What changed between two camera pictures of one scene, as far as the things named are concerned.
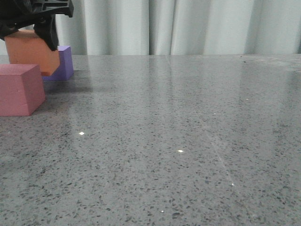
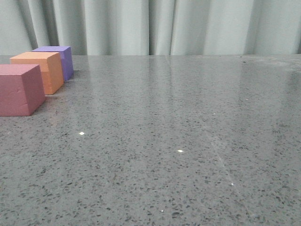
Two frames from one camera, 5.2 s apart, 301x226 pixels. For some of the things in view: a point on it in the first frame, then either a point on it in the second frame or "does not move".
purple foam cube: x=65 y=69 does not move
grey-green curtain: x=126 y=27 does not move
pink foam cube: x=21 y=89 does not move
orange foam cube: x=26 y=47 → x=50 y=66
